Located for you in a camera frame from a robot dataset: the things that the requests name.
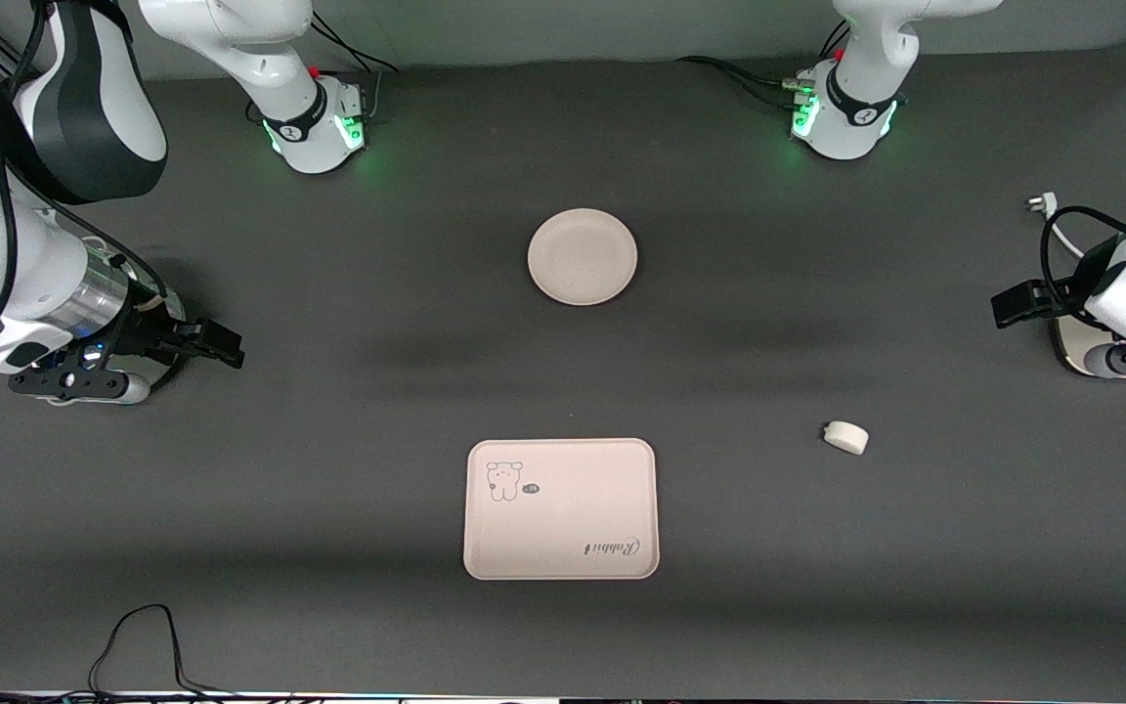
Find small white bun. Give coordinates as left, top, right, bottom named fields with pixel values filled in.
left=823, top=420, right=870, bottom=458

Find black looped table cable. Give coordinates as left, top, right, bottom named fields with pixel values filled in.
left=87, top=603, right=232, bottom=701

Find round beige plate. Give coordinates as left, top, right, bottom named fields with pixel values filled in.
left=527, top=208, right=639, bottom=307

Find black right base cables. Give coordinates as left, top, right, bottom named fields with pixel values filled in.
left=304, top=15, right=400, bottom=123

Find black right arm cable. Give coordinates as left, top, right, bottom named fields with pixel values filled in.
left=0, top=0, right=171, bottom=363

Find black base cables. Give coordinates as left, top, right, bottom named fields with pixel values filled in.
left=304, top=15, right=400, bottom=123
left=673, top=18, right=852, bottom=110

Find white toaster power cable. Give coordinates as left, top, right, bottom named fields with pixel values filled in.
left=1026, top=192, right=1092, bottom=260

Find beige rectangular rabbit tray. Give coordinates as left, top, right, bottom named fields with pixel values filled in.
left=463, top=438, right=661, bottom=582

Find black left base cables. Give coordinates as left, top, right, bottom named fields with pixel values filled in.
left=673, top=18, right=852, bottom=110

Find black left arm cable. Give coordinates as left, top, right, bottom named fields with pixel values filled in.
left=1039, top=204, right=1126, bottom=330

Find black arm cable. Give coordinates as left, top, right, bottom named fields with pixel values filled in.
left=1039, top=204, right=1126, bottom=330
left=0, top=0, right=171, bottom=363

